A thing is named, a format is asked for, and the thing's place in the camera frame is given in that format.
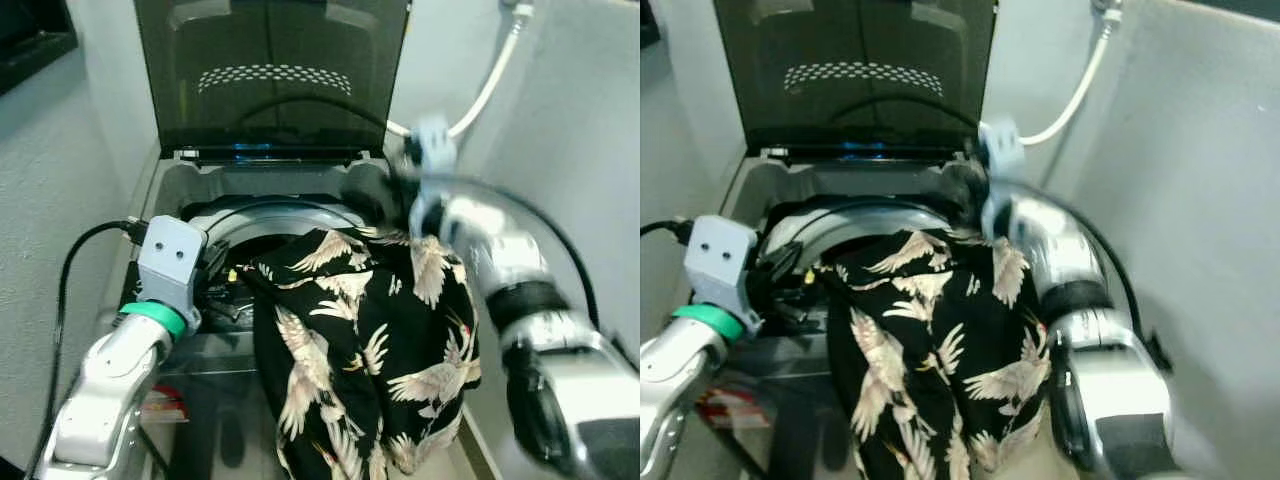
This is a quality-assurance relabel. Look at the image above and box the dark tinted washer lid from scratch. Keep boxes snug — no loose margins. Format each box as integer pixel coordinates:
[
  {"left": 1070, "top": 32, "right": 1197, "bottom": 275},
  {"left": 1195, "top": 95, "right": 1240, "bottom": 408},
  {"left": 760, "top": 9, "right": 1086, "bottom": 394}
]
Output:
[
  {"left": 133, "top": 0, "right": 412, "bottom": 158},
  {"left": 712, "top": 0, "right": 1000, "bottom": 158}
]

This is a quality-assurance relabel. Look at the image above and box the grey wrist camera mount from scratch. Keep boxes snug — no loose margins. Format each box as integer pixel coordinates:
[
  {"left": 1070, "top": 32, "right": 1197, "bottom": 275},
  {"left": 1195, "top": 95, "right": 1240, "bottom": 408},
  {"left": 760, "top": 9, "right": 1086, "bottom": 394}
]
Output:
[
  {"left": 137, "top": 214, "right": 209, "bottom": 333},
  {"left": 683, "top": 214, "right": 763, "bottom": 337},
  {"left": 407, "top": 113, "right": 460, "bottom": 181},
  {"left": 979, "top": 117, "right": 1028, "bottom": 186}
]

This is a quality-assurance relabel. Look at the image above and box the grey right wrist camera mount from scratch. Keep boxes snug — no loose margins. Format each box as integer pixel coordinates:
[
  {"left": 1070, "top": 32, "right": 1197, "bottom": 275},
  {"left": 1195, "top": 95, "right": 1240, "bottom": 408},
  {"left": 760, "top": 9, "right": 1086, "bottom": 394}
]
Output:
[
  {"left": 407, "top": 113, "right": 460, "bottom": 181},
  {"left": 979, "top": 117, "right": 1028, "bottom": 186}
]

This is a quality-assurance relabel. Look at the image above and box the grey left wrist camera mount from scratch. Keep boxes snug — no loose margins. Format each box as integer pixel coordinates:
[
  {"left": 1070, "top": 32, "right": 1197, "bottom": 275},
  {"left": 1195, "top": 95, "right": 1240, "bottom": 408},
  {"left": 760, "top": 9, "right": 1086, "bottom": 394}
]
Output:
[
  {"left": 137, "top": 214, "right": 209, "bottom": 333},
  {"left": 683, "top": 214, "right": 763, "bottom": 337}
]

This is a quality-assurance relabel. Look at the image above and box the black crane print shirt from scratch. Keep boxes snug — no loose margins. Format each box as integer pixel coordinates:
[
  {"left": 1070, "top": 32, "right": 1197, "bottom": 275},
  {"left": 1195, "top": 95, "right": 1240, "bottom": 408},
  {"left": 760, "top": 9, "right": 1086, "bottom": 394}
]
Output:
[
  {"left": 244, "top": 227, "right": 483, "bottom": 480},
  {"left": 814, "top": 227, "right": 1053, "bottom": 480}
]

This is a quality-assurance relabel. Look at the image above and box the grey top-load washing machine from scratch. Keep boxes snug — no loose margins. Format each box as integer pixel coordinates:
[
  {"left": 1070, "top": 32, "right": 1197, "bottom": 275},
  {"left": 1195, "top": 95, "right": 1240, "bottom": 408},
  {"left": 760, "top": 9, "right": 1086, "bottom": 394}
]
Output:
[
  {"left": 688, "top": 148, "right": 1086, "bottom": 480},
  {"left": 98, "top": 148, "right": 506, "bottom": 480}
]

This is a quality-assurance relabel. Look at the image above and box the red white washer label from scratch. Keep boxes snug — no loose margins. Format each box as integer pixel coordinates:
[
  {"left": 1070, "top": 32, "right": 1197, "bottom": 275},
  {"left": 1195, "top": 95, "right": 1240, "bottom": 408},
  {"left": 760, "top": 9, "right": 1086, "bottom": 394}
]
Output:
[
  {"left": 140, "top": 385, "right": 192, "bottom": 423},
  {"left": 695, "top": 385, "right": 772, "bottom": 432}
]

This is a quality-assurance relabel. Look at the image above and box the dark window frame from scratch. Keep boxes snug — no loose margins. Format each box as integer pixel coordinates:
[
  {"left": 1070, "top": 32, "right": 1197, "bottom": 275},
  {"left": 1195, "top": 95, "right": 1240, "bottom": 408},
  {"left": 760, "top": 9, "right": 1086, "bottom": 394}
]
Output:
[{"left": 0, "top": 0, "right": 80, "bottom": 97}]

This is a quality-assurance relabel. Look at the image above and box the white water inlet hose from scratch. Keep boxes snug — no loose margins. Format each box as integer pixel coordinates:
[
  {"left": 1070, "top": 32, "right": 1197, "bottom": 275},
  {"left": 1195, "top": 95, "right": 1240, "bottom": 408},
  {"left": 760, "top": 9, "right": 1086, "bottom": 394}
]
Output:
[
  {"left": 388, "top": 0, "right": 537, "bottom": 141},
  {"left": 1018, "top": 0, "right": 1124, "bottom": 148}
]

